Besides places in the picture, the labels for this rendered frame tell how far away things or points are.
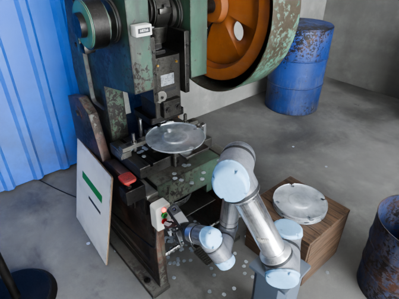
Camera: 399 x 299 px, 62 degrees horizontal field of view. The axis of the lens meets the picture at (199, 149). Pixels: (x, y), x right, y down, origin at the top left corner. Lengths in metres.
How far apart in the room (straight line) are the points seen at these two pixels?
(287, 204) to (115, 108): 1.04
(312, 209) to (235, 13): 1.06
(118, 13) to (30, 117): 1.47
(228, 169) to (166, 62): 0.70
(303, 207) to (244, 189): 0.93
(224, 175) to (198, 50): 0.73
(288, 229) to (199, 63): 0.82
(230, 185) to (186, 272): 1.10
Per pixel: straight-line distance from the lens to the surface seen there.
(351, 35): 4.69
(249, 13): 1.60
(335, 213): 1.97
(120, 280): 2.03
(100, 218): 2.01
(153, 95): 1.48
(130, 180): 1.41
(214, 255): 1.28
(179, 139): 1.60
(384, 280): 1.95
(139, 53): 1.37
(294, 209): 1.87
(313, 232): 1.82
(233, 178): 0.98
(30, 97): 2.62
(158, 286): 1.94
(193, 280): 1.98
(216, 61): 1.81
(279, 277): 1.24
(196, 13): 1.51
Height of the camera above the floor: 1.61
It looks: 33 degrees down
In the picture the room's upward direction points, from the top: straight up
